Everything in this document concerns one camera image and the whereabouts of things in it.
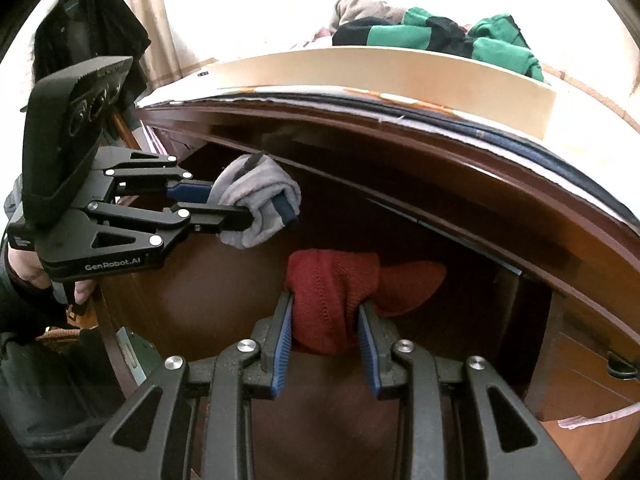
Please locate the wooden desk drawer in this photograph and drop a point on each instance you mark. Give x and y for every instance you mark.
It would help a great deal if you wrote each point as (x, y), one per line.
(200, 285)

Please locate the pink dotted underwear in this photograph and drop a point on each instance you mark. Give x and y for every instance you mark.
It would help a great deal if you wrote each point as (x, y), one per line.
(365, 7)

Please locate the person's left hand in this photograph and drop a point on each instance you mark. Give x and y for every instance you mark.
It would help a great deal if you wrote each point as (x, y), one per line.
(25, 272)

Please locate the green and black sock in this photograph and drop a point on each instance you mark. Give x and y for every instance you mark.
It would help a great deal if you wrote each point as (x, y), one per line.
(417, 30)

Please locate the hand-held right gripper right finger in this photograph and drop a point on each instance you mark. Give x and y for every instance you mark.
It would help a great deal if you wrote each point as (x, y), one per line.
(370, 355)

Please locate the dark red sock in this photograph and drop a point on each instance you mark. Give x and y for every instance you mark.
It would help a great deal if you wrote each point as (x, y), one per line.
(330, 290)

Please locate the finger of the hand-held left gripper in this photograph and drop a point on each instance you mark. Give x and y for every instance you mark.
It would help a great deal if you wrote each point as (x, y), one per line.
(190, 191)
(220, 220)

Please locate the person's left forearm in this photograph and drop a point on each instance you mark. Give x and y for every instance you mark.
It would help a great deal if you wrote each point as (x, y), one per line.
(25, 310)

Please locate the shallow cardboard tray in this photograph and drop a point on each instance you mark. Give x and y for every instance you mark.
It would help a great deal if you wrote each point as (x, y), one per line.
(400, 70)

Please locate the closed side drawer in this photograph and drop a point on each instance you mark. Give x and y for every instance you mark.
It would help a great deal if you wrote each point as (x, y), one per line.
(585, 340)

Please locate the black coat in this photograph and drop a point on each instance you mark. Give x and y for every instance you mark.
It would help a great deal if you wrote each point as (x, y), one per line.
(90, 30)

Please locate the pink lace ribbon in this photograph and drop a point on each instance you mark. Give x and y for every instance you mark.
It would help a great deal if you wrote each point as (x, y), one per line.
(567, 423)

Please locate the green black underwear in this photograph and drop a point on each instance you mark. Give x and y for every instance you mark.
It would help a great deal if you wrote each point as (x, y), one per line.
(500, 47)

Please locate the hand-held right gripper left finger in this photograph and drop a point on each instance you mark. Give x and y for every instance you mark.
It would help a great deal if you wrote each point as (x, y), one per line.
(282, 350)

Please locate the person's dark clothing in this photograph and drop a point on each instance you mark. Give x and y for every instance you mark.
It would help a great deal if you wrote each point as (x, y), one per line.
(50, 400)

